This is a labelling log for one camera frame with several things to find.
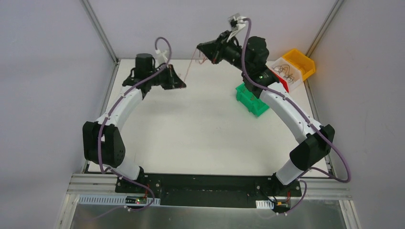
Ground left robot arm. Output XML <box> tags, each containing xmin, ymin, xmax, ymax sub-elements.
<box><xmin>82</xmin><ymin>51</ymin><xmax>186</xmax><ymax>193</ymax></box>

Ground green plastic bin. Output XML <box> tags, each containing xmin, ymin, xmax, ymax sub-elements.
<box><xmin>235</xmin><ymin>83</ymin><xmax>269</xmax><ymax>117</ymax></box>

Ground white cable duct left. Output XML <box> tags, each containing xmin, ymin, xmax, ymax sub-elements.
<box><xmin>78</xmin><ymin>195</ymin><xmax>160</xmax><ymax>207</ymax></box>

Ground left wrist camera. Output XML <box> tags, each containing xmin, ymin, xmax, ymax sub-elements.
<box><xmin>155</xmin><ymin>49</ymin><xmax>170</xmax><ymax>65</ymax></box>

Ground red plastic bin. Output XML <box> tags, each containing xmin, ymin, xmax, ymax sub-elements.
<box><xmin>271</xmin><ymin>69</ymin><xmax>289</xmax><ymax>93</ymax></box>

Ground orange wire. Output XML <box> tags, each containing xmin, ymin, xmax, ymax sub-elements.
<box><xmin>183</xmin><ymin>47</ymin><xmax>208</xmax><ymax>83</ymax></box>

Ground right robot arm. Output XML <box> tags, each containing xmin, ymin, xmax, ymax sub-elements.
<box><xmin>196</xmin><ymin>31</ymin><xmax>335</xmax><ymax>196</ymax></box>

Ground white cable duct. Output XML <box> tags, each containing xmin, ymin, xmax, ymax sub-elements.
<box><xmin>256</xmin><ymin>200</ymin><xmax>274</xmax><ymax>209</ymax></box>
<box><xmin>78</xmin><ymin>195</ymin><xmax>160</xmax><ymax>207</ymax></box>

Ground white cable duct right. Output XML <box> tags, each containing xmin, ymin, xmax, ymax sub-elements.
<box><xmin>256</xmin><ymin>200</ymin><xmax>274</xmax><ymax>209</ymax></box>

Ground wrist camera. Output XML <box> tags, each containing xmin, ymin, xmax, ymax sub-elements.
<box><xmin>155</xmin><ymin>49</ymin><xmax>170</xmax><ymax>65</ymax></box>
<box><xmin>227</xmin><ymin>13</ymin><xmax>246</xmax><ymax>33</ymax></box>

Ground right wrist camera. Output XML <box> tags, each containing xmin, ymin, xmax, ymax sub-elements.
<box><xmin>227</xmin><ymin>13</ymin><xmax>246</xmax><ymax>33</ymax></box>

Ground clear plastic bin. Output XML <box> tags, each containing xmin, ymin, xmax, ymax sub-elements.
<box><xmin>270</xmin><ymin>57</ymin><xmax>303</xmax><ymax>92</ymax></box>

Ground yellow plastic bin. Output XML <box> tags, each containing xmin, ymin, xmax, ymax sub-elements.
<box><xmin>282</xmin><ymin>49</ymin><xmax>316</xmax><ymax>81</ymax></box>

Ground brown wire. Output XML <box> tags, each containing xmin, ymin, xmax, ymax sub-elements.
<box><xmin>272</xmin><ymin>64</ymin><xmax>298</xmax><ymax>84</ymax></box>

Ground aluminium frame rail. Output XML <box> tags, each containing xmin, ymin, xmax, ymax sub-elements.
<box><xmin>67</xmin><ymin>173</ymin><xmax>352</xmax><ymax>200</ymax></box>

